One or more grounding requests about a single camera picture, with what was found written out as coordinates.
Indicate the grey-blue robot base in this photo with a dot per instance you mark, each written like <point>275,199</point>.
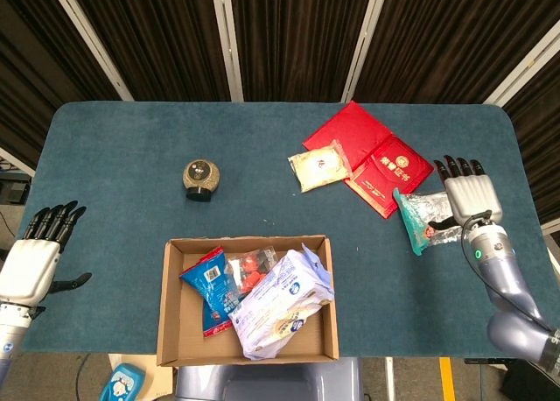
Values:
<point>271,381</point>

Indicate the white tissue pack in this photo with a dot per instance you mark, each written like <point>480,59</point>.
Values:
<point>284,304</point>

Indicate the white partition frame post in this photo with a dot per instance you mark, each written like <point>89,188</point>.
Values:
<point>363,42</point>
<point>227,42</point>
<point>525,61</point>
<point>92,42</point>

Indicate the red gift box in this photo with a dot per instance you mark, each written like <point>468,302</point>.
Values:
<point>389,177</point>

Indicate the clear pack red items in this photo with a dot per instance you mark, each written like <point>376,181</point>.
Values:
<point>251,267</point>

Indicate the beige powder packet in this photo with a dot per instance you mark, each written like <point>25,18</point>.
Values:
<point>319,166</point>

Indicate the white table leg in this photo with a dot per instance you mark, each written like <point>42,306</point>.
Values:
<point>390,379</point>

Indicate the blue handheld pendant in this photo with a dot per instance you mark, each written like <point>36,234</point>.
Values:
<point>122,381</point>

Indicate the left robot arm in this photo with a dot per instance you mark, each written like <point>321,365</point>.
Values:
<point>11,335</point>

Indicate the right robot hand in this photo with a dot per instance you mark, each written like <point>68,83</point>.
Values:
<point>472,195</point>

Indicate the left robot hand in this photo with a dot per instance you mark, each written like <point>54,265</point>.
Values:
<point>28,272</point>

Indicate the blue felt table cover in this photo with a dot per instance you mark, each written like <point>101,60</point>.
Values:
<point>262,147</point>

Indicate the cardboard box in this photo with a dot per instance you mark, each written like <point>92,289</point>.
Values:
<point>184,326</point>

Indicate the blue snack bag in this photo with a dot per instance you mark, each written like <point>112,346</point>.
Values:
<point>212,287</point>

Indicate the teal wet wipes pack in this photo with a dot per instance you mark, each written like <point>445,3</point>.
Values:
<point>413,217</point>

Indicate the dark brown pleated curtain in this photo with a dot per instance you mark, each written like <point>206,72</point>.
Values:
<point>297,33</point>

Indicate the plain red envelope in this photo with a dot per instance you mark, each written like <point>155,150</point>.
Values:
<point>350,127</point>

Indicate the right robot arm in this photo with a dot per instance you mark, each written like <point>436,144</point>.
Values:
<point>503,269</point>

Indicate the round glass jar black lid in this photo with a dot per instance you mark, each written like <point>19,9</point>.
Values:
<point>201,175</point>

